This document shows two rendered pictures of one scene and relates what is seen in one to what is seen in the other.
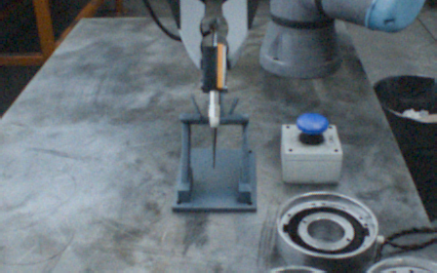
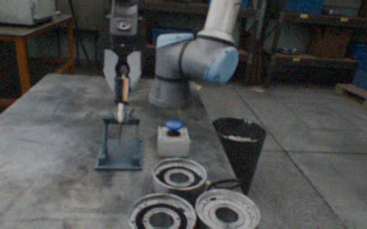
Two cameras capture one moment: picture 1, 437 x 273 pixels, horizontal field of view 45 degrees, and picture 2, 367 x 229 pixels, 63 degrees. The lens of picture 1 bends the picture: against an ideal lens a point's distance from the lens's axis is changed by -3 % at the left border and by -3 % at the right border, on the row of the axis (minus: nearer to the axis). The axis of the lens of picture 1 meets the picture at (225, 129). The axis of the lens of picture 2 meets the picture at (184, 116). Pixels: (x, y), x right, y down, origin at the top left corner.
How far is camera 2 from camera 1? 7 cm
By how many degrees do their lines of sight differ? 12
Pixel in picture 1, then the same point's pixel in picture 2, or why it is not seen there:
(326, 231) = (179, 179)
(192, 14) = (111, 60)
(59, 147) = (29, 137)
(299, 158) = (166, 142)
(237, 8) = (134, 59)
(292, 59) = (165, 98)
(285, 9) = (162, 71)
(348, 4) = (195, 68)
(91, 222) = (44, 176)
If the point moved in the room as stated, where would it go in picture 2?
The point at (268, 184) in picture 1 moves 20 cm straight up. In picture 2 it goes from (150, 157) to (154, 73)
